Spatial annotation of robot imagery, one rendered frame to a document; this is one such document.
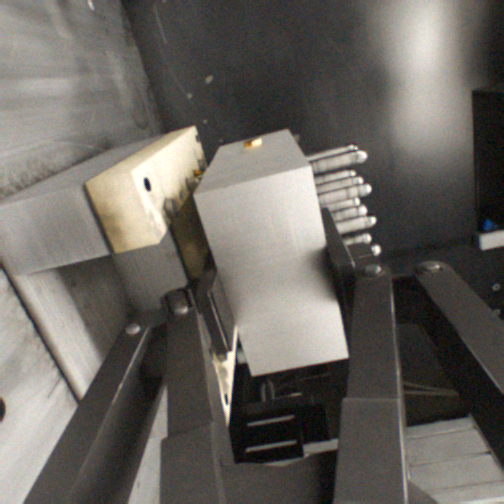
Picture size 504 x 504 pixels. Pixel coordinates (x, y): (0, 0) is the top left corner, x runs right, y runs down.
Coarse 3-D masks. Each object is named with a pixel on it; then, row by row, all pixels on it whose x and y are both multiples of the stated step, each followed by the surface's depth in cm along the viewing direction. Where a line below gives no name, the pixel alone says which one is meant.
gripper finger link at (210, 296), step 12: (204, 264) 18; (204, 276) 17; (216, 276) 17; (204, 288) 16; (216, 288) 16; (204, 300) 16; (216, 300) 16; (204, 312) 16; (216, 312) 16; (228, 312) 17; (216, 324) 16; (228, 324) 17; (216, 336) 16; (228, 336) 16; (216, 348) 16; (228, 348) 16
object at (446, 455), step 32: (256, 384) 57; (288, 384) 56; (256, 416) 43; (288, 416) 42; (320, 416) 41; (256, 448) 40; (288, 448) 38; (320, 448) 38; (416, 448) 36; (448, 448) 35; (480, 448) 34; (416, 480) 33; (448, 480) 32; (480, 480) 32
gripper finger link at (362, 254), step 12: (360, 252) 17; (372, 252) 17; (360, 264) 16; (396, 276) 14; (408, 276) 14; (396, 288) 14; (408, 288) 14; (396, 300) 14; (408, 300) 14; (420, 300) 13; (396, 312) 14; (408, 312) 14; (420, 312) 14; (432, 312) 14; (432, 324) 14
